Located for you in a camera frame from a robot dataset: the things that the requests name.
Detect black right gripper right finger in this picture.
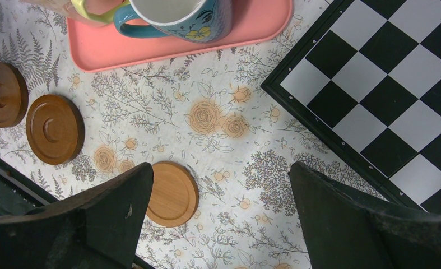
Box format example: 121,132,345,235
289,161,441,268

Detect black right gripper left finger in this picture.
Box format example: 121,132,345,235
0,163,154,268

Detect light wooden coaster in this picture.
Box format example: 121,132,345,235
146,161,199,228

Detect dark brown wooden coaster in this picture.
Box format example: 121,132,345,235
26,94,85,165
0,62,29,128

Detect black white chessboard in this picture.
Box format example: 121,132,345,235
262,1,441,214

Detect pink plastic tray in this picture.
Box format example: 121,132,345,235
66,1,294,72

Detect yellow mug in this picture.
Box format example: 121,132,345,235
71,0,130,24

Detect blue floral mug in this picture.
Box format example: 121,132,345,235
113,1,233,43

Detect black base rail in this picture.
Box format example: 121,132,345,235
0,158,58,216

